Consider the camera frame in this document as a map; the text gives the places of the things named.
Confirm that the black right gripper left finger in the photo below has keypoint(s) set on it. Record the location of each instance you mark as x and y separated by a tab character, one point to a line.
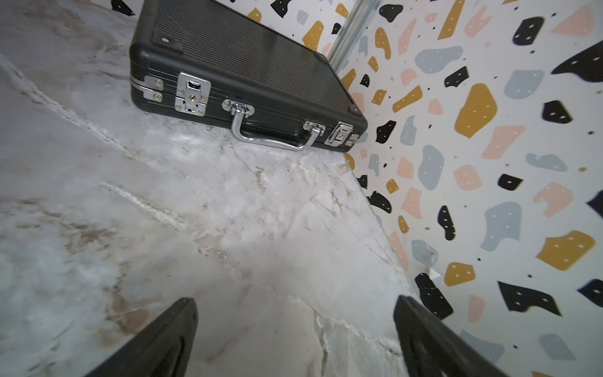
162	348

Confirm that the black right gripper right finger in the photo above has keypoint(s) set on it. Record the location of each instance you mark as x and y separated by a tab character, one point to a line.
431	349

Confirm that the black briefcase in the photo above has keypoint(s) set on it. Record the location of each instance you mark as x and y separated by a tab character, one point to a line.
203	62

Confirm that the right corner aluminium post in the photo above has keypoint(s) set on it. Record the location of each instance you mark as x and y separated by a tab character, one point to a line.
350	33

